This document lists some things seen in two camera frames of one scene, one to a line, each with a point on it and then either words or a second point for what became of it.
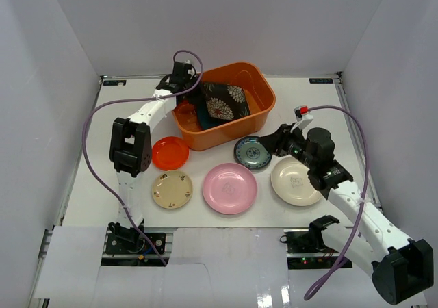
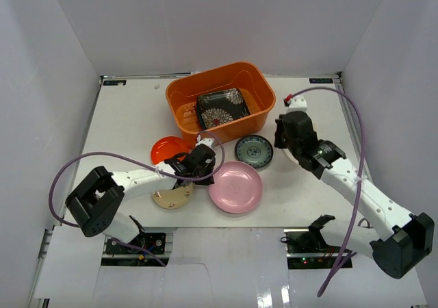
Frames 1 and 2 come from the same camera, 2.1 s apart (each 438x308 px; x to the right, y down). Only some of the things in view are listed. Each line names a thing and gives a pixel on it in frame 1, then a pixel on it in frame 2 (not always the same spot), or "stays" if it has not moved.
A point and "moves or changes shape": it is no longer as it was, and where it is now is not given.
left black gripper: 191,91 -> 204,176
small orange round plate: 170,153 stays
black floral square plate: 226,100 moves or changes shape
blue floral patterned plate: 250,152 stays
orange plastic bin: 261,98 stays
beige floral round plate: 172,189 stays
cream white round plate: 291,182 moves or changes shape
